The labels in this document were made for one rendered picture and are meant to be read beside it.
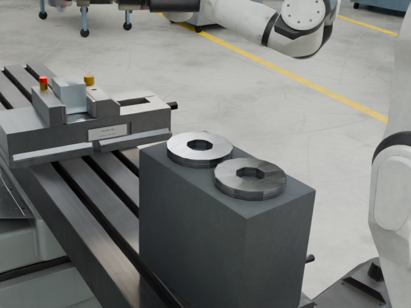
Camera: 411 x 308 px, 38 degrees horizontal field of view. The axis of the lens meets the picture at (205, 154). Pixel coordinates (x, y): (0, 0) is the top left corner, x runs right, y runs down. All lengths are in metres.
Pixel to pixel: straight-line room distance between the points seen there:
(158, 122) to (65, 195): 0.30
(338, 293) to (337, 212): 1.50
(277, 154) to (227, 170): 2.68
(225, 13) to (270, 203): 0.53
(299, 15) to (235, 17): 0.13
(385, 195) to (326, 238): 1.68
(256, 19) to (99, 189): 0.42
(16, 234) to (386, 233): 0.69
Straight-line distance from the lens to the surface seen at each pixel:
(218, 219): 0.73
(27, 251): 1.25
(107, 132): 1.25
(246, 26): 1.14
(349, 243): 2.73
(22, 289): 1.28
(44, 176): 1.17
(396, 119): 1.07
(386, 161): 1.05
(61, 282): 1.31
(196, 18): 5.73
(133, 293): 0.87
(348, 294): 1.47
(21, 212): 1.20
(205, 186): 0.74
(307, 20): 1.10
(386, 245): 1.15
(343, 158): 3.48
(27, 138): 1.20
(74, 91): 1.23
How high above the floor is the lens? 1.47
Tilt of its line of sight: 26 degrees down
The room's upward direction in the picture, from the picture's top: 3 degrees clockwise
